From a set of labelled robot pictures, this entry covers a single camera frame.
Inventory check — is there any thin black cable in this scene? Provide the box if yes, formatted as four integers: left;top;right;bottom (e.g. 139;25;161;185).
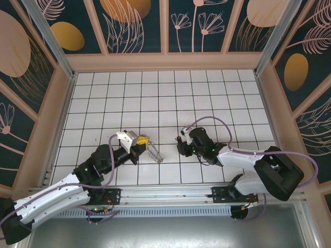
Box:
195;153;217;166

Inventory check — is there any grey slotted cable duct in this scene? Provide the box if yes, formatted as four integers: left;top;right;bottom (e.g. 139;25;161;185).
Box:
48;205;233;218

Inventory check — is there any metal disc with split rings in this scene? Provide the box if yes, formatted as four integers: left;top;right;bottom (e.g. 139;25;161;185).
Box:
143;134;164;163

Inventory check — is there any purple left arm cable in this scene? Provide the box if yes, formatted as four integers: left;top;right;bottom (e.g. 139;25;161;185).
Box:
0;134;121;225

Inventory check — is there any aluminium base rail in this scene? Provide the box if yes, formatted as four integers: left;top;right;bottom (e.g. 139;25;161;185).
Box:
28;182;310;206

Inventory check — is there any aluminium frame post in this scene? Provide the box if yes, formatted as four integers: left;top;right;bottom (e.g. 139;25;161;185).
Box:
253;0;302;76
21;0;78;80

